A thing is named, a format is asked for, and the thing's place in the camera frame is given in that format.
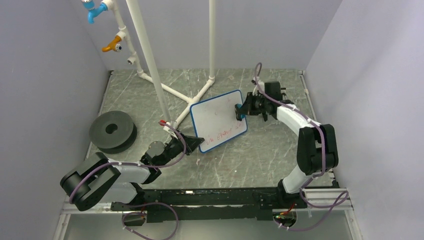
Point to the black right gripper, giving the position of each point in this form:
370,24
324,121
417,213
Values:
247,108

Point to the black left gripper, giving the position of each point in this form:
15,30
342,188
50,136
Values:
192,143

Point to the blue whiteboard eraser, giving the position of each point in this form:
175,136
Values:
240,111

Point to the blue framed whiteboard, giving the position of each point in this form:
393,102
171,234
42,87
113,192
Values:
214,120

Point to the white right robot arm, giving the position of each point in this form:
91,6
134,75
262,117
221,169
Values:
317,150

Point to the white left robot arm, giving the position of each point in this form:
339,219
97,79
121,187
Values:
100,179

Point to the black foam disc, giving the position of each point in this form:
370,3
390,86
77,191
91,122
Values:
113,132

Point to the orange tap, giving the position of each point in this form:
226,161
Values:
114,45

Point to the blue tap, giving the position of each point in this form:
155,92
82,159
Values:
93,11

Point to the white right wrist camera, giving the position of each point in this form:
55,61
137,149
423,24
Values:
259,88

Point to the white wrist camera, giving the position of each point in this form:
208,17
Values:
259,88
169,127

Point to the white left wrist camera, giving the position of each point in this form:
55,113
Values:
169,127

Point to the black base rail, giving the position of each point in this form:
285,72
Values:
260,203

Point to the aluminium extrusion rail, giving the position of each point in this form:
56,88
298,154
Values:
328,196

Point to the white pvc pipe frame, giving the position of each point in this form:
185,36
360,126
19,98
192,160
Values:
165,45

